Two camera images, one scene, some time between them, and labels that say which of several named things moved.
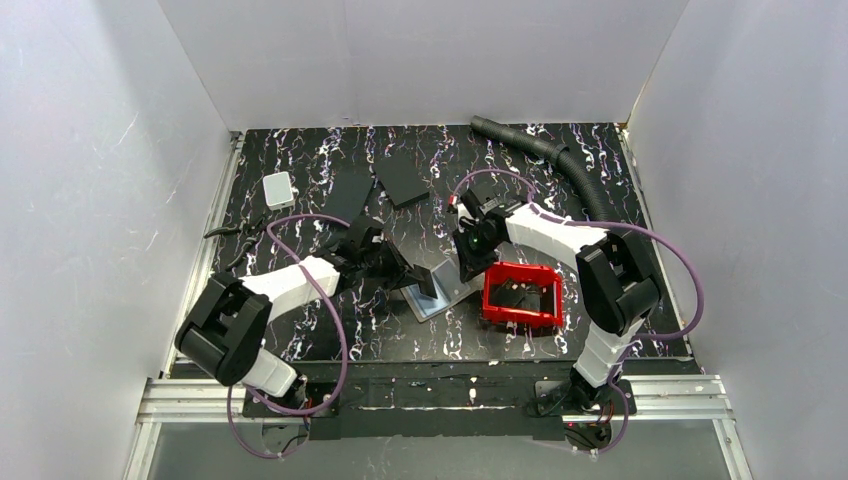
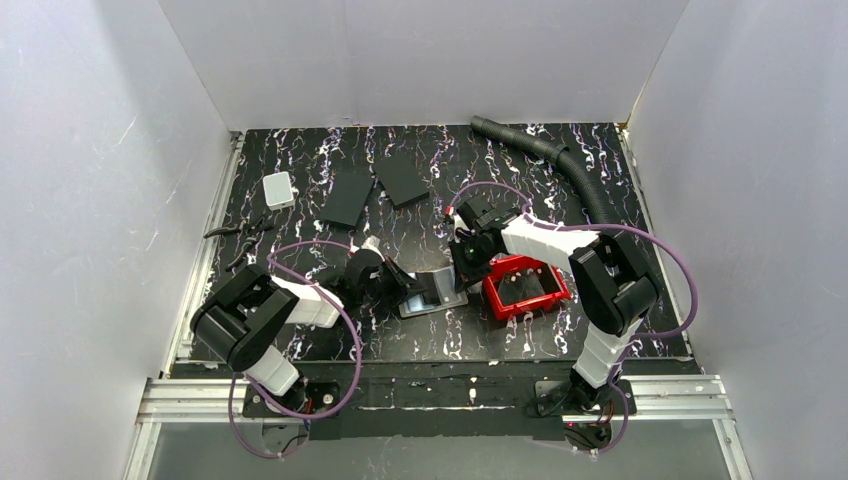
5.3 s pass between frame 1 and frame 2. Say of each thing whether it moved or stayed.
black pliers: stayed
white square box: stayed
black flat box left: stayed
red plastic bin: moved
